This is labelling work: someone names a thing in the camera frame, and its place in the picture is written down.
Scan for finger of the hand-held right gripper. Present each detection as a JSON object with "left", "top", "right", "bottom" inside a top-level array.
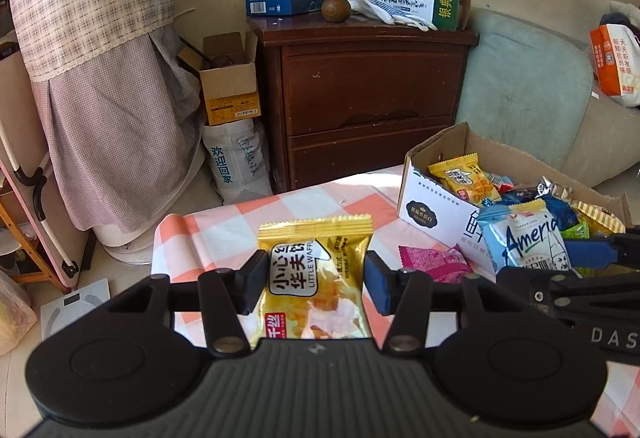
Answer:
[
  {"left": 565, "top": 232, "right": 640, "bottom": 269},
  {"left": 497, "top": 265, "right": 640, "bottom": 319}
]

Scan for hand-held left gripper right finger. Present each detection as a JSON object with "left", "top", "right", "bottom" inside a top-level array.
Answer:
[{"left": 364, "top": 249, "right": 531, "bottom": 359}]

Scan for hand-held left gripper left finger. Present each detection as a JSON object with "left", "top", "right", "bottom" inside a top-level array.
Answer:
[{"left": 107, "top": 249, "right": 271, "bottom": 359}]

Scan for yellow waffle snack packet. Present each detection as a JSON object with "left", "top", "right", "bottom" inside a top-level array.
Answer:
[
  {"left": 256, "top": 214, "right": 374, "bottom": 352},
  {"left": 427, "top": 155, "right": 502, "bottom": 209}
]

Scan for light blue snack packet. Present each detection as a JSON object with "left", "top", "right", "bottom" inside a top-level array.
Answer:
[{"left": 476, "top": 199, "right": 583, "bottom": 277}]

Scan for white printed cardboard box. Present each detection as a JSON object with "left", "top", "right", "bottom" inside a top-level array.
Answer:
[{"left": 397, "top": 122, "right": 633, "bottom": 271}]

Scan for green snack packet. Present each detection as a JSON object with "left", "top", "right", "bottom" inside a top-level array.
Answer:
[{"left": 560, "top": 221, "right": 592, "bottom": 239}]

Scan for blue foil snack packet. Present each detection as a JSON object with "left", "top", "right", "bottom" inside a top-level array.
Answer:
[{"left": 501, "top": 188, "right": 580, "bottom": 231}]

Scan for pink snack packet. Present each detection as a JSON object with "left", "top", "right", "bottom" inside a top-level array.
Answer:
[{"left": 398, "top": 244, "right": 474, "bottom": 285}]

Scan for silver foil snack packet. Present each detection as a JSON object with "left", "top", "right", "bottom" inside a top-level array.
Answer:
[{"left": 536, "top": 177, "right": 574, "bottom": 202}]

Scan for beige sofa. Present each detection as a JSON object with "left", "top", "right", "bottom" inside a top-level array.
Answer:
[{"left": 557, "top": 88, "right": 640, "bottom": 191}]

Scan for small red wrapped snack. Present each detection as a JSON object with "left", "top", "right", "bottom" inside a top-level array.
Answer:
[{"left": 481, "top": 171, "right": 517, "bottom": 195}]

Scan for white bag with blue print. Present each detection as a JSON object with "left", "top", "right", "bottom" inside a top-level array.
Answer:
[{"left": 201, "top": 118, "right": 274, "bottom": 206}]

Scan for white appliance base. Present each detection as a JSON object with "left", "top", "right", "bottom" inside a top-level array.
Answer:
[{"left": 96, "top": 222, "right": 154, "bottom": 267}]

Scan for white bathroom scale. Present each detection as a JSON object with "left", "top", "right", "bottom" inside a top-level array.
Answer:
[{"left": 40, "top": 278, "right": 112, "bottom": 340}]

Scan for light blue sofa cushion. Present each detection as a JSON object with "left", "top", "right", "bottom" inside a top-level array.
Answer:
[{"left": 454, "top": 8, "right": 597, "bottom": 155}]

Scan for orange and white paper bag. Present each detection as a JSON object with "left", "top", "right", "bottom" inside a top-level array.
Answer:
[{"left": 589, "top": 24, "right": 640, "bottom": 107}]

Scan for dark wooden nightstand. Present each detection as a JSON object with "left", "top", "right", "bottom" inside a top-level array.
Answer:
[{"left": 247, "top": 15, "right": 479, "bottom": 195}]

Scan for small yellow label cardboard box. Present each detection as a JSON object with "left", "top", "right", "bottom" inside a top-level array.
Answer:
[{"left": 176, "top": 32, "right": 262, "bottom": 127}]

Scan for pink folding board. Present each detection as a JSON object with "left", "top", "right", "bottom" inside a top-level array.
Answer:
[{"left": 0, "top": 118, "right": 81, "bottom": 293}]

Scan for dark cloth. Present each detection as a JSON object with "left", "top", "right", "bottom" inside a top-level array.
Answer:
[{"left": 607, "top": 0, "right": 640, "bottom": 27}]

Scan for yellowish plastic bag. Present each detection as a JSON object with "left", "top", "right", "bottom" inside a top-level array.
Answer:
[{"left": 0, "top": 268, "right": 40, "bottom": 356}]

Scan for checked fabric covered appliance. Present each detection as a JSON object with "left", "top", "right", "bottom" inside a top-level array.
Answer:
[{"left": 5, "top": 0, "right": 207, "bottom": 235}]

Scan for white work gloves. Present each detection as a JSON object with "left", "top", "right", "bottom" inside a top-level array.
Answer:
[{"left": 344, "top": 0, "right": 439, "bottom": 32}]

